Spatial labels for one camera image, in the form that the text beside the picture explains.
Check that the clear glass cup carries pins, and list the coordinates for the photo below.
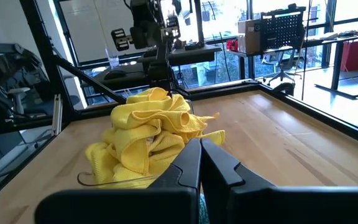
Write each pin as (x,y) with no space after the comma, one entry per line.
(113,59)

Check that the grey office chair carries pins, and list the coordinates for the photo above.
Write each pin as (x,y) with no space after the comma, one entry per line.
(283,67)

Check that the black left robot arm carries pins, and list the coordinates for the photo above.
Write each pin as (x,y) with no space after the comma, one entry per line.
(163,74)

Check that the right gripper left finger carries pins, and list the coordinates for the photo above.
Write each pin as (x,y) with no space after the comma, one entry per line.
(166,202)

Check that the black computer mouse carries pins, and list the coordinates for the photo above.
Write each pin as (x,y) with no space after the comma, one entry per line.
(115,74)

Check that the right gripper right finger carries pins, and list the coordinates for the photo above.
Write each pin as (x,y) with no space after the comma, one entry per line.
(259,205)

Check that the black standing desk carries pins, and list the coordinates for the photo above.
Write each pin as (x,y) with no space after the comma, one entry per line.
(336,67)

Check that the cardboard box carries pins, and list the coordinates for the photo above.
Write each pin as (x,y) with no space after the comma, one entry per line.
(249,35)

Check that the clear plastic basket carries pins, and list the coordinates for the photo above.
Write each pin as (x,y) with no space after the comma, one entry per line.
(84,179)

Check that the black pegboard panel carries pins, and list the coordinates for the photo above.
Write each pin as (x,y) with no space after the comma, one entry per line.
(283,28)

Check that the small red object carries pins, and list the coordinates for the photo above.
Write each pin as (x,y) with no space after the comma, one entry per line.
(232,45)

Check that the grey office desk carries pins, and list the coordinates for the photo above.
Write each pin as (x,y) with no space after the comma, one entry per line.
(194,56)

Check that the black frame clip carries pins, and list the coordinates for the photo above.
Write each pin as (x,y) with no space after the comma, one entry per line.
(283,88)

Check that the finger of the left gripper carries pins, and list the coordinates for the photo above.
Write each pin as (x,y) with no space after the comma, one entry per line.
(119,40)

